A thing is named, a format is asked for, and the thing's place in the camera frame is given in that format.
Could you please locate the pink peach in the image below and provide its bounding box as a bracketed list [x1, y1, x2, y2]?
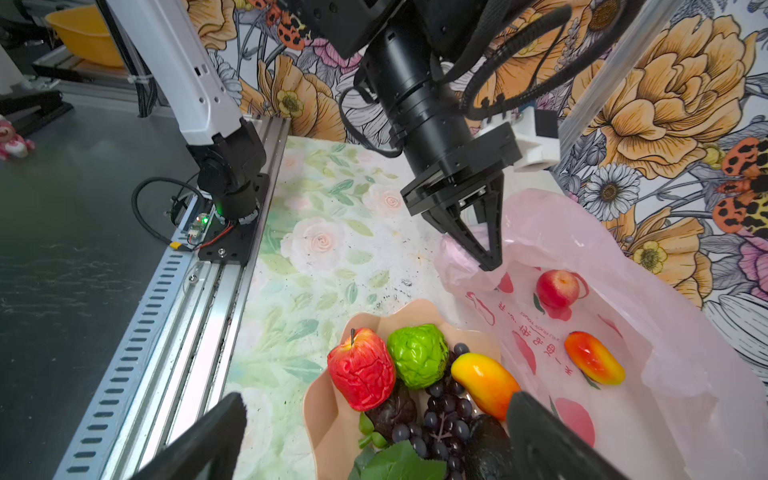
[535, 270, 581, 309]

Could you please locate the pink plush toy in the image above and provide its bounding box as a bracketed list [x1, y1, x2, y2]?
[0, 116, 35, 161]

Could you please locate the dark purple plum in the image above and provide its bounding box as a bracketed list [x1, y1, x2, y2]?
[365, 380, 418, 441]

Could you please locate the green lime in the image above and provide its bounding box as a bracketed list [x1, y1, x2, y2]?
[387, 324, 449, 390]

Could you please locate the dark avocado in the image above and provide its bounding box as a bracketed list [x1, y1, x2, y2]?
[464, 414, 519, 480]

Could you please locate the left aluminium corner post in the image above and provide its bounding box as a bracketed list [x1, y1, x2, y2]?
[559, 0, 682, 159]

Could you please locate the yellow plastic basin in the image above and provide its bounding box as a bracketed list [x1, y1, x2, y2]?
[45, 5, 124, 68]

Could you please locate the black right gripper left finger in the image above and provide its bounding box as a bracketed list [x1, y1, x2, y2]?
[131, 392, 247, 480]

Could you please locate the red yellow mango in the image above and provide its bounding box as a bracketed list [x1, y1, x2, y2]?
[564, 331, 626, 385]

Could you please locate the dark grape bunch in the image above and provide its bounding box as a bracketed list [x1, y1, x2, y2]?
[392, 343, 474, 479]

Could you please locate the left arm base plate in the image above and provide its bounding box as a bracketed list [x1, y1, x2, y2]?
[197, 173, 270, 266]

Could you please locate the red apple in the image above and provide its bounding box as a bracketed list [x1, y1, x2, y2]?
[327, 327, 396, 412]

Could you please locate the orange yellow mango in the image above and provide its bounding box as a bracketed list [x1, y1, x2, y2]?
[451, 353, 521, 422]

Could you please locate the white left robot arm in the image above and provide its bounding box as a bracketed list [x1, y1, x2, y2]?
[110, 1, 520, 271]

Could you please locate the aluminium front rail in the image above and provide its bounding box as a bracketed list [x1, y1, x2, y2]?
[53, 116, 292, 480]

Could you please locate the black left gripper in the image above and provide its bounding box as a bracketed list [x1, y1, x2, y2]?
[362, 17, 520, 270]

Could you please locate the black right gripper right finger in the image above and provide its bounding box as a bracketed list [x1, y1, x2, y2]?
[506, 392, 625, 480]

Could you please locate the pink flower-shaped bowl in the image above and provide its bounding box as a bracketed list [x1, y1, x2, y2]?
[303, 299, 501, 479]

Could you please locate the pink plastic bag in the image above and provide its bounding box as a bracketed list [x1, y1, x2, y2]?
[435, 189, 767, 479]

